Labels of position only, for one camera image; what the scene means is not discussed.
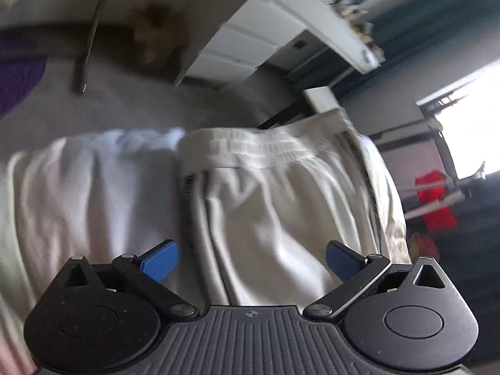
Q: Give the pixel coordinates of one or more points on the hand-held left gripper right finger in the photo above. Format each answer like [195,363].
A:
[339,261]

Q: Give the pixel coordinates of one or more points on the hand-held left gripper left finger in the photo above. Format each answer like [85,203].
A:
[161,262]

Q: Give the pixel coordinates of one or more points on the cream shorts with elastic waistband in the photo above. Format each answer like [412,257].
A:
[273,218]

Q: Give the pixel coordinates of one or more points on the white garment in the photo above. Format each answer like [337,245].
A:
[90,203]

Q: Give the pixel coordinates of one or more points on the red cloth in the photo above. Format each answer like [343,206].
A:
[435,199]

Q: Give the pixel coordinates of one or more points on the metal drying rack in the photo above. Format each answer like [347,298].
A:
[457,197]

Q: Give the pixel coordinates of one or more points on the grey bed sheet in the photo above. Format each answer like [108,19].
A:
[156,101]

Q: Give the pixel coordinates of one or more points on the white box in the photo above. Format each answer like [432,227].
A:
[322,99]

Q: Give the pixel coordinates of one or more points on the bright window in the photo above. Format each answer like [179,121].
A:
[472,125]

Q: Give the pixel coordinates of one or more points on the brown plush toy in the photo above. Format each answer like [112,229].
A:
[156,35]

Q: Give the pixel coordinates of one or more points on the purple cloth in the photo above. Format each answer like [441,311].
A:
[17,78]

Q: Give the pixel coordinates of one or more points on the white drawer cabinet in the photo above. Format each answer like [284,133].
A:
[242,43]

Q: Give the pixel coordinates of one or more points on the clutter on desk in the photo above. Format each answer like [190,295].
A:
[361,27]

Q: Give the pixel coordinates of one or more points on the white desk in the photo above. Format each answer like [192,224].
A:
[332,23]

